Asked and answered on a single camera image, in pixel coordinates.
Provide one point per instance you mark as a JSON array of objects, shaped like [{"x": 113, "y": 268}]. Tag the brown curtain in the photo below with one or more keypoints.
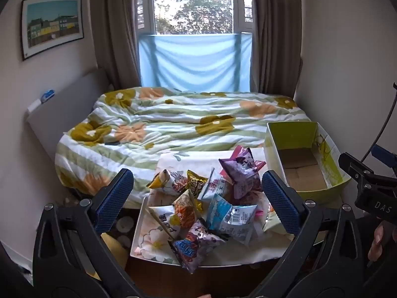
[
  {"x": 118, "y": 37},
  {"x": 276, "y": 37}
]

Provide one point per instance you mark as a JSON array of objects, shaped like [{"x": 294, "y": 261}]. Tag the cream floral cloth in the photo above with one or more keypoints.
[{"x": 149, "y": 248}]

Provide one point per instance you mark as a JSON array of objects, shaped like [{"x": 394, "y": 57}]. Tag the orange snack packet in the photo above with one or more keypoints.
[{"x": 186, "y": 208}]

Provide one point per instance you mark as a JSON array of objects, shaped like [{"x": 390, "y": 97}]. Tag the dark floor mat white circles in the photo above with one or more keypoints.
[{"x": 124, "y": 223}]

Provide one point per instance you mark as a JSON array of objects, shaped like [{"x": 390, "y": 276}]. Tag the pink blue cartoon snack packet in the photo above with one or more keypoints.
[{"x": 195, "y": 242}]

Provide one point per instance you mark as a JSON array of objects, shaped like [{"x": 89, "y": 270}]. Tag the light blue window cloth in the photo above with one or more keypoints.
[{"x": 192, "y": 62}]

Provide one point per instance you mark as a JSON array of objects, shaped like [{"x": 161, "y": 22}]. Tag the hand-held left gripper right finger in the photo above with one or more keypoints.
[{"x": 280, "y": 201}]

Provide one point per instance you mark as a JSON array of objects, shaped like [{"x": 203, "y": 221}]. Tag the yellow white potato chip packet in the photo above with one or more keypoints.
[{"x": 161, "y": 180}]

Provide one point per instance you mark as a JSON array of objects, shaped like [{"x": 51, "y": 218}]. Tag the yellow brown snack packet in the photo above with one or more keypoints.
[{"x": 195, "y": 181}]

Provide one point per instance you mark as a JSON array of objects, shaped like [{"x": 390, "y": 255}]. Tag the green striped floral blanket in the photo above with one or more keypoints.
[{"x": 173, "y": 124}]

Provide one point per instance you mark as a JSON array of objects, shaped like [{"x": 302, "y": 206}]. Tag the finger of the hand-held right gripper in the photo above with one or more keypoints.
[
  {"x": 384, "y": 155},
  {"x": 353, "y": 164}
]

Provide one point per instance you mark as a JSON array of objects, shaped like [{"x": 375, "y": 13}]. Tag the green yellow cardboard box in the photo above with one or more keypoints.
[{"x": 304, "y": 173}]

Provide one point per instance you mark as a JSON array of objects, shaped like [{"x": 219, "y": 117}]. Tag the window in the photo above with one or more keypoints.
[{"x": 192, "y": 6}]

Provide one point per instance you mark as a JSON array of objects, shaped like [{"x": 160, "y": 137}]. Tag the light blue snack packet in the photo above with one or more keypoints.
[{"x": 229, "y": 219}]

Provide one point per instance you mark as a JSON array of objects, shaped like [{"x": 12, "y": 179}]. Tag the white blue corn snack packet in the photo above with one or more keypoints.
[{"x": 218, "y": 186}]

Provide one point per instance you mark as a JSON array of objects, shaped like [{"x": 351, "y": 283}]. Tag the grey headboard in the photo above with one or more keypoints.
[{"x": 71, "y": 99}]

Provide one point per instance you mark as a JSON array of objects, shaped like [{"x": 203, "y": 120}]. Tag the white snack packet yellow spot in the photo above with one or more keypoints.
[{"x": 161, "y": 220}]

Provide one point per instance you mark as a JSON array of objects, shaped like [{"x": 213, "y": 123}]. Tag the person's right hand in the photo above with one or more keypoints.
[{"x": 378, "y": 242}]

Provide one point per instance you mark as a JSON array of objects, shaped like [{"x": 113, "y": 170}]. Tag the yellow floor object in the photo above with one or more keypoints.
[{"x": 113, "y": 251}]

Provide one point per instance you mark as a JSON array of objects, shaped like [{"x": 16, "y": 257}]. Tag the purple snack packet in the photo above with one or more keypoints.
[{"x": 243, "y": 177}]

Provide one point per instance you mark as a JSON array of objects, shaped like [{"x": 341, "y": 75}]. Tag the framed wall picture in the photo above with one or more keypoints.
[{"x": 51, "y": 26}]

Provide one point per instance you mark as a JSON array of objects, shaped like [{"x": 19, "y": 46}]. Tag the small blue white object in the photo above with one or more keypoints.
[{"x": 48, "y": 95}]

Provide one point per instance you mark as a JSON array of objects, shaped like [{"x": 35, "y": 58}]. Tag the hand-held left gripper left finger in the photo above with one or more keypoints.
[{"x": 113, "y": 201}]

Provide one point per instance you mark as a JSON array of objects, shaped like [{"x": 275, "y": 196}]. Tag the green yellow snack packet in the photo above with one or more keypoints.
[{"x": 274, "y": 225}]

